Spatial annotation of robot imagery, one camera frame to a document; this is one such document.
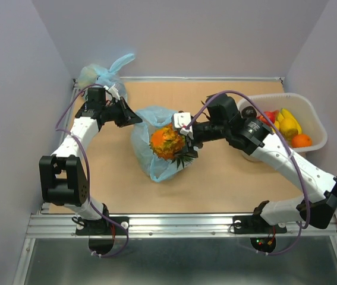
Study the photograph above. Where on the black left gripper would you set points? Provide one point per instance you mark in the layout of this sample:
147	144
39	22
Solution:
128	117

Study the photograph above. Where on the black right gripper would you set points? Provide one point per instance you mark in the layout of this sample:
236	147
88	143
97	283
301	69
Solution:
190	150

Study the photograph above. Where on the orange pineapple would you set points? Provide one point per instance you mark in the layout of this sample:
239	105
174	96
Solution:
165	142

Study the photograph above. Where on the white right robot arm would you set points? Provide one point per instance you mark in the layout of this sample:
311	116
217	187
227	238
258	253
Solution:
318	202

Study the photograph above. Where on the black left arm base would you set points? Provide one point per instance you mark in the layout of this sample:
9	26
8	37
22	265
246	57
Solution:
105	239

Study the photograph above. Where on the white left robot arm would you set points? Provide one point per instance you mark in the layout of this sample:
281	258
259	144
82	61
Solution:
65	174

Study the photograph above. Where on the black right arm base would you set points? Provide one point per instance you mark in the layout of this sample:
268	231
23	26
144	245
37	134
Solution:
264	234

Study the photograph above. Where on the tied blue bag of fruit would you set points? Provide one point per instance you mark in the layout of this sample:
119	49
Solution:
96	74

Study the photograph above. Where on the dark brown avocado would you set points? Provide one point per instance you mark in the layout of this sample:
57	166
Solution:
249	112

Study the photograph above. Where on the red strawberry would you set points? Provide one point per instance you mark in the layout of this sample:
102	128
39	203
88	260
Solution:
269	118

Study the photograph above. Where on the yellow banana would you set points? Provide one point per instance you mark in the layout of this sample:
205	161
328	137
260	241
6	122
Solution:
285	113

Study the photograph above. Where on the orange fruit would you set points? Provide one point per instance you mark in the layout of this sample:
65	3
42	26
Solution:
301	141

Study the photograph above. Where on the white plastic basket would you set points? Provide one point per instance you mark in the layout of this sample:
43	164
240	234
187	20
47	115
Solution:
303	111

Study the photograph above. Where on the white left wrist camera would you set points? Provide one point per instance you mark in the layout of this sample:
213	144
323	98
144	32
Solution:
112	92

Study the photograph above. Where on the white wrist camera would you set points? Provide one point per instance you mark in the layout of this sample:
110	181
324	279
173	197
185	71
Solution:
112	92
180	122

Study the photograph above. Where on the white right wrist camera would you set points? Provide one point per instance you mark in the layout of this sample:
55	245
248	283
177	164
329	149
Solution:
180	122

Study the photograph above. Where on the aluminium front rail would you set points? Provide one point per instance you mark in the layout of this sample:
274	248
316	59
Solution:
144	226

